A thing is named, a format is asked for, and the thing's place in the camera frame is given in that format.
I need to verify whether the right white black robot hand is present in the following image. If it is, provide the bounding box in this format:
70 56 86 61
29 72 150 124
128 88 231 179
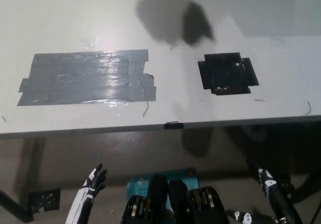
225 168 303 224

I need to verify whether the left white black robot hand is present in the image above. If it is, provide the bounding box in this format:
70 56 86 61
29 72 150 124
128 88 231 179
82 163 108 197

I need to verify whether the teal cardboard box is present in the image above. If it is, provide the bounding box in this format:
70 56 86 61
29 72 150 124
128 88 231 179
126 167 201 207

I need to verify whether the black tape floor patch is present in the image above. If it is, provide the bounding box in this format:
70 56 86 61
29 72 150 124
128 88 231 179
27 187 62 213

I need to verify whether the small black tape strip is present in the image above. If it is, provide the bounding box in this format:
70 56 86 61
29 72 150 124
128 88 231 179
164 121 185 131

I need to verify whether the clear tape scrap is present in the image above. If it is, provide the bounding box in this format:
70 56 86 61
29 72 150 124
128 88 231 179
79 36 100 49

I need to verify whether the black tape square patch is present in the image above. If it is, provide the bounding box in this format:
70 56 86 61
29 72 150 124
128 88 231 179
197 52 260 96

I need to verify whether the grey duct tape patch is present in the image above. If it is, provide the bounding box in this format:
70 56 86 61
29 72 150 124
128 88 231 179
16 49 157 107

